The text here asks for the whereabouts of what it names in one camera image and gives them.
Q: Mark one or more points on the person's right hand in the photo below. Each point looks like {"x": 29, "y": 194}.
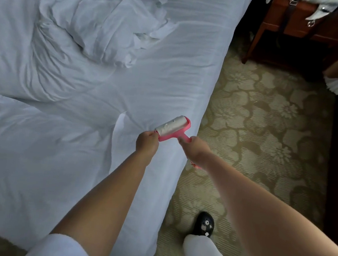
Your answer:
{"x": 197, "y": 151}

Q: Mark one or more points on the person's left hand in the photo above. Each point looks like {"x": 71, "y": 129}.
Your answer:
{"x": 147, "y": 145}

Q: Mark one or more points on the pink lint roller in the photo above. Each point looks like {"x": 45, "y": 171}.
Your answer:
{"x": 172, "y": 127}

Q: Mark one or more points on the white bed sheet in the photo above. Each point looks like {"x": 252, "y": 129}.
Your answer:
{"x": 187, "y": 74}

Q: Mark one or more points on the person's right forearm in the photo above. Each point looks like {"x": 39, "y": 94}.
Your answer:
{"x": 273, "y": 223}

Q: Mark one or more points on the person's left forearm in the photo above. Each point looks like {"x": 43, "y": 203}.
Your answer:
{"x": 102, "y": 210}

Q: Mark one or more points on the person's black right shoe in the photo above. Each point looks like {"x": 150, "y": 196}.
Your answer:
{"x": 204, "y": 223}

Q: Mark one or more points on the person's white shirt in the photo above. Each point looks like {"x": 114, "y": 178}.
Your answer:
{"x": 61, "y": 251}

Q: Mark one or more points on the dark wooden nightstand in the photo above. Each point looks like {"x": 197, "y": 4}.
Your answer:
{"x": 302, "y": 27}

